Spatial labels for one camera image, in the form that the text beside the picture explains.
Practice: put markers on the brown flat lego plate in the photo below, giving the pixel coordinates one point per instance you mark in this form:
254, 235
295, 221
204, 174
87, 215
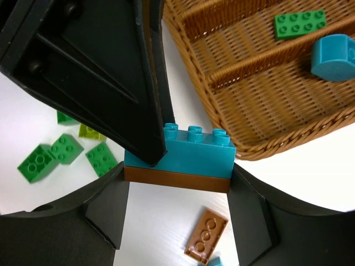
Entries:
206, 236

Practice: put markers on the teal 2x4 lego brick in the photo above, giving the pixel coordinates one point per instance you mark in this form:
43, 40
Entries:
193, 152

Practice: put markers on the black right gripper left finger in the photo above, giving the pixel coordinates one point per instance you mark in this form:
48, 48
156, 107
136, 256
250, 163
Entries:
84, 227

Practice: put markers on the green lego upside down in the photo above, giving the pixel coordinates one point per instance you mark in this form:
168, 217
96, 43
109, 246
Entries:
38, 164

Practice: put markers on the small green lego middle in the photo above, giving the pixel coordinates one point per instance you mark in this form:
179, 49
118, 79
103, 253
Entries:
66, 120

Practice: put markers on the green square lego lower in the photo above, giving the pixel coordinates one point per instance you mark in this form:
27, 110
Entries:
66, 149

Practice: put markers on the lime square lego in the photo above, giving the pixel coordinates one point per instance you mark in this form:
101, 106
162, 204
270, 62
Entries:
89, 133

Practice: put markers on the green 2x4 flat lego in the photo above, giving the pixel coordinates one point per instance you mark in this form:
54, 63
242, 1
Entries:
101, 159

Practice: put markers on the brown wicker divided basket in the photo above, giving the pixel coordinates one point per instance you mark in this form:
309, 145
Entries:
259, 89

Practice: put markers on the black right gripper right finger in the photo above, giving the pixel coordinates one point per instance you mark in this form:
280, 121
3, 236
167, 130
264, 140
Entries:
274, 228

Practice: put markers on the green 2x4 plate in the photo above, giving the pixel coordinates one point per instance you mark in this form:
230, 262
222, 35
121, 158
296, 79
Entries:
294, 25

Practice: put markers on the small teal square lego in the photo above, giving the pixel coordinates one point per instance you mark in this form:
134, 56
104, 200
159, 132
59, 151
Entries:
215, 262

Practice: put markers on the brown 2x4 lego plate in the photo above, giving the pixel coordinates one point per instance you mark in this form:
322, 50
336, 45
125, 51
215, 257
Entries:
174, 179

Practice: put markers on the teal frog picture lego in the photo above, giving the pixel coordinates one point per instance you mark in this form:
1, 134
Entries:
333, 58

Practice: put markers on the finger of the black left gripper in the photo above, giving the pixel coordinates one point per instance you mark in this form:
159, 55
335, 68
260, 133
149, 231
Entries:
100, 62

